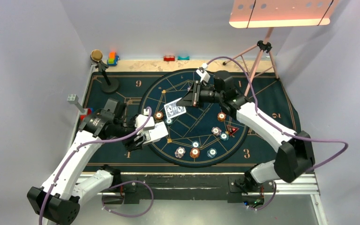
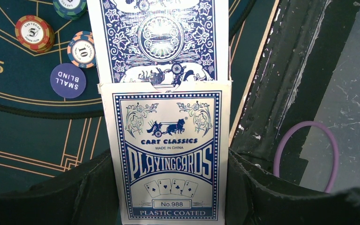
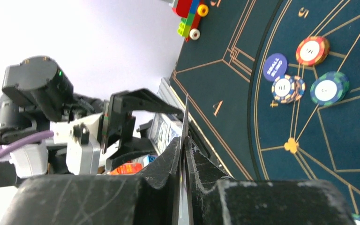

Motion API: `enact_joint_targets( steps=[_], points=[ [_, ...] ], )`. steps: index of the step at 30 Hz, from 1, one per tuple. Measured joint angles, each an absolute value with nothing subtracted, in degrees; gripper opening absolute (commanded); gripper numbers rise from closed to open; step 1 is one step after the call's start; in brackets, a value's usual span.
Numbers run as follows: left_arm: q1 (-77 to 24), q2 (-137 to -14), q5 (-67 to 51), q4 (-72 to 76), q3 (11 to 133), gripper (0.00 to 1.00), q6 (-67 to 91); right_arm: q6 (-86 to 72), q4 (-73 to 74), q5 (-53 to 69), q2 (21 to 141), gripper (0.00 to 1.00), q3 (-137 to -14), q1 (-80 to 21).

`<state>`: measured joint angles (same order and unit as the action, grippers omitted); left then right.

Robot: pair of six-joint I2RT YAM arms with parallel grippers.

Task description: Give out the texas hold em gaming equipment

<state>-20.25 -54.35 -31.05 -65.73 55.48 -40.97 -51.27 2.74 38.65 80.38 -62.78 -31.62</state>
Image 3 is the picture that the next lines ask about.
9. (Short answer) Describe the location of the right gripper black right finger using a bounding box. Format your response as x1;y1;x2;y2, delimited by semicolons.
184;138;354;225

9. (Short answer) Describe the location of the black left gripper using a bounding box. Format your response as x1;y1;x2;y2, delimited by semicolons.
65;88;185;176

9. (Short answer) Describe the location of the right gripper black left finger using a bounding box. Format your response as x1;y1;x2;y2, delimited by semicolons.
1;137;180;225

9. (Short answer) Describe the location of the blue playing card deck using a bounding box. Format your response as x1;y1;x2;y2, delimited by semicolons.
148;113;182;156

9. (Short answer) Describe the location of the purple small blind button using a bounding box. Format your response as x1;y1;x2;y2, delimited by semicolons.
263;53;288;82

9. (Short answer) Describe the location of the orange poker chip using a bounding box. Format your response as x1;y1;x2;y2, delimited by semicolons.
295;36;330;66

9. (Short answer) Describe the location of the blue playing card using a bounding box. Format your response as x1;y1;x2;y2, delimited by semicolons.
171;95;194;225

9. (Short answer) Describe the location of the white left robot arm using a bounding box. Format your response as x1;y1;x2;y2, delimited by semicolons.
0;56;181;179

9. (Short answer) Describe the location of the rectangular dark green poker mat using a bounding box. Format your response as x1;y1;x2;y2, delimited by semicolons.
171;0;282;180

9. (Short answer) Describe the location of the round blue poker mat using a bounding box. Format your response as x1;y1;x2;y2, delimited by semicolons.
250;0;360;214

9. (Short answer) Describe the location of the colourful lego toy car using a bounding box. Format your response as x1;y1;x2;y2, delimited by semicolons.
169;0;209;42

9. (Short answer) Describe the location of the aluminium frame rail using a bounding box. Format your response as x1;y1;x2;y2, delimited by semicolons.
157;77;184;111

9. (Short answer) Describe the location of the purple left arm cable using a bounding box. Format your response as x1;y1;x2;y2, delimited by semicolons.
0;129;54;184

